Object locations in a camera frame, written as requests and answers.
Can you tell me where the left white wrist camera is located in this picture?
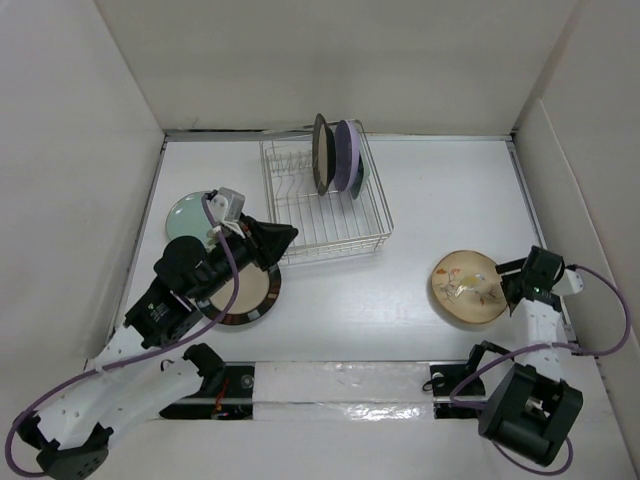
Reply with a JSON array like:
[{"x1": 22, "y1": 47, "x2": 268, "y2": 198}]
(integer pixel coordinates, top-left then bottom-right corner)
[{"x1": 201, "y1": 187, "x2": 246, "y2": 238}]

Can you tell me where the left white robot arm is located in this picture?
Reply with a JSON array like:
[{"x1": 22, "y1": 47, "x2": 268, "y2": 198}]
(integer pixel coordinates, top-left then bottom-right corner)
[{"x1": 4, "y1": 215, "x2": 298, "y2": 479}]

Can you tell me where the brown rimmed deep plate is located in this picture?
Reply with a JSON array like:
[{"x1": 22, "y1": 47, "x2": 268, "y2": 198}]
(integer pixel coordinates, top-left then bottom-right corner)
[{"x1": 312, "y1": 113, "x2": 336, "y2": 196}]

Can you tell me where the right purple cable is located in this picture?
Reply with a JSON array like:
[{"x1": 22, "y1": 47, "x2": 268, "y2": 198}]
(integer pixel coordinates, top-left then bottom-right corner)
[{"x1": 449, "y1": 265, "x2": 630, "y2": 473}]

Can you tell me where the round light green plate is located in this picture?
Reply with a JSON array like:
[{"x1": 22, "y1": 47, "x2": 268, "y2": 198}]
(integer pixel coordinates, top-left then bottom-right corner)
[{"x1": 165, "y1": 191, "x2": 211, "y2": 243}]

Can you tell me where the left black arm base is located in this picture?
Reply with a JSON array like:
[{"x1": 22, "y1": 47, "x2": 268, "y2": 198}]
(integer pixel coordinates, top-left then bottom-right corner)
[{"x1": 159, "y1": 363, "x2": 255, "y2": 421}]

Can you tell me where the rectangular light green plate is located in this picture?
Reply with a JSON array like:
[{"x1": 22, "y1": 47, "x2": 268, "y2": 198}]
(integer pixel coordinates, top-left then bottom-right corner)
[{"x1": 349, "y1": 155, "x2": 370, "y2": 200}]

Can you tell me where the purple cable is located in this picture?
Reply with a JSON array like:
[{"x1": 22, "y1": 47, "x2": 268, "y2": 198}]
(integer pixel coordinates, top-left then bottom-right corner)
[
  {"x1": 5, "y1": 197, "x2": 241, "y2": 475},
  {"x1": 449, "y1": 265, "x2": 630, "y2": 473}
]

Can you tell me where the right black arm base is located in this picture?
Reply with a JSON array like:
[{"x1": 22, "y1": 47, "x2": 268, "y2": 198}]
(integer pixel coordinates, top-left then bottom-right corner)
[{"x1": 422, "y1": 362, "x2": 488, "y2": 420}]

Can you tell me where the metal wire dish rack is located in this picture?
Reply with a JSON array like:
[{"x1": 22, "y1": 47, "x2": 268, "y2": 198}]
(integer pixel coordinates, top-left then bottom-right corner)
[{"x1": 260, "y1": 119, "x2": 394, "y2": 265}]

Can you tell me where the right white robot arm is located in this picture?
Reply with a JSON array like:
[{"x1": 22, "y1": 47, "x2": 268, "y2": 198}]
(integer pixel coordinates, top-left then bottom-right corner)
[{"x1": 478, "y1": 246, "x2": 583, "y2": 467}]

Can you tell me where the striped rim beige plate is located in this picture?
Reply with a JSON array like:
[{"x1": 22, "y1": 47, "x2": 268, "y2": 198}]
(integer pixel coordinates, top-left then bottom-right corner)
[{"x1": 202, "y1": 264, "x2": 282, "y2": 327}]

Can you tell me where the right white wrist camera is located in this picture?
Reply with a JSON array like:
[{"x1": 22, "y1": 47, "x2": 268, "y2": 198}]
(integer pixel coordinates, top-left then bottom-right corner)
[{"x1": 552, "y1": 265, "x2": 584, "y2": 297}]

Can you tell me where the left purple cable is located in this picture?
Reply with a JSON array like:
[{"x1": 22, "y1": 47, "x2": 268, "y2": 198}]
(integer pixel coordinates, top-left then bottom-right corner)
[{"x1": 5, "y1": 197, "x2": 241, "y2": 475}]

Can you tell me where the purple round plate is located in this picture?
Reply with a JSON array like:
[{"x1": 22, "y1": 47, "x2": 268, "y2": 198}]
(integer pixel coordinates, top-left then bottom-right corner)
[{"x1": 333, "y1": 120, "x2": 360, "y2": 192}]

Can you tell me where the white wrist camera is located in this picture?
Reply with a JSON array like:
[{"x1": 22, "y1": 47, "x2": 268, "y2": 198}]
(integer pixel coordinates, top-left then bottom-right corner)
[
  {"x1": 552, "y1": 265, "x2": 584, "y2": 297},
  {"x1": 201, "y1": 187, "x2": 246, "y2": 238}
]

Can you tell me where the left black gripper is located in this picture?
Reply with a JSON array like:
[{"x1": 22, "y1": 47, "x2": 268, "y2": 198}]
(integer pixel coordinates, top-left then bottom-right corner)
[{"x1": 195, "y1": 212, "x2": 299, "y2": 303}]

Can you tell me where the beige bird pattern plate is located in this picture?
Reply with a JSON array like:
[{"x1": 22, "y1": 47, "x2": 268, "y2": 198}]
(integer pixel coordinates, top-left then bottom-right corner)
[{"x1": 430, "y1": 250, "x2": 507, "y2": 325}]

